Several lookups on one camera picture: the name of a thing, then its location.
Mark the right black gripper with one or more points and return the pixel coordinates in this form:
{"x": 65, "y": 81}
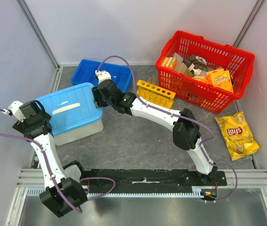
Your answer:
{"x": 97, "y": 97}

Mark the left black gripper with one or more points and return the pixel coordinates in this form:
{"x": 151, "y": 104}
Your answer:
{"x": 45, "y": 115}

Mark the white plastic tub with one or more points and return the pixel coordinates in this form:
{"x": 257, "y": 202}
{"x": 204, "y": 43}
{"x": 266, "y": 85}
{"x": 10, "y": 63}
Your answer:
{"x": 79, "y": 133}

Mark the light blue plastic lid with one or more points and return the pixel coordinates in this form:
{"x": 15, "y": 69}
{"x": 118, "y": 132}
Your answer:
{"x": 71, "y": 108}

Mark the short clear glass tube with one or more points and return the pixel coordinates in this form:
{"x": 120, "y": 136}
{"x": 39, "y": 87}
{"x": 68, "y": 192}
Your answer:
{"x": 152, "y": 79}

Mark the yellow Lays chips bag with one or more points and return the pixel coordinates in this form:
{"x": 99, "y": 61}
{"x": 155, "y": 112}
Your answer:
{"x": 237, "y": 135}

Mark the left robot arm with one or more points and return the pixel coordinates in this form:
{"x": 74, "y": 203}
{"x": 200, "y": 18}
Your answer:
{"x": 63, "y": 191}

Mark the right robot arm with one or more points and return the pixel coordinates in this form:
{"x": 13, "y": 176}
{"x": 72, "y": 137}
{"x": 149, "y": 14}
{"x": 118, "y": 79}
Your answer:
{"x": 183, "y": 125}

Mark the blue divided plastic tray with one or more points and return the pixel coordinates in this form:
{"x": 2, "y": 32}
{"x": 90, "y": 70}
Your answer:
{"x": 85, "y": 72}

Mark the yellow test tube rack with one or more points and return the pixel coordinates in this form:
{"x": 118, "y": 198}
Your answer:
{"x": 155, "y": 94}

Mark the orange green sponge pack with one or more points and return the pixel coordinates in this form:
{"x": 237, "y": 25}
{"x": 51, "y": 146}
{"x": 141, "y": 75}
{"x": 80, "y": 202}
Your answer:
{"x": 169, "y": 62}

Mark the red shopping basket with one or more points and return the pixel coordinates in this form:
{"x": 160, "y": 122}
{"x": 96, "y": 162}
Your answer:
{"x": 238, "y": 62}

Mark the orange Scrub Daddy package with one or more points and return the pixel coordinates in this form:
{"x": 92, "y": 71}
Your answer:
{"x": 220, "y": 78}

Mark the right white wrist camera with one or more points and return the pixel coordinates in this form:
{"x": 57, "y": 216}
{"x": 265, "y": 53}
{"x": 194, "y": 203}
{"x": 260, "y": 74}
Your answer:
{"x": 102, "y": 76}

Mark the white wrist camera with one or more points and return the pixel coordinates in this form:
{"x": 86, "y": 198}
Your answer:
{"x": 102, "y": 76}
{"x": 14, "y": 109}

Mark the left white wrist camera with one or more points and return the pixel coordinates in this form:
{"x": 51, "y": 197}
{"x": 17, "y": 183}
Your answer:
{"x": 14, "y": 109}

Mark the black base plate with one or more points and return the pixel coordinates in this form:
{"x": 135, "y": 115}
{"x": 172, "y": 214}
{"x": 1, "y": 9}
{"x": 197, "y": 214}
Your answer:
{"x": 154, "y": 181}

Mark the white cable duct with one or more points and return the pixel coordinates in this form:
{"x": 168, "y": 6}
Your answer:
{"x": 196, "y": 193}

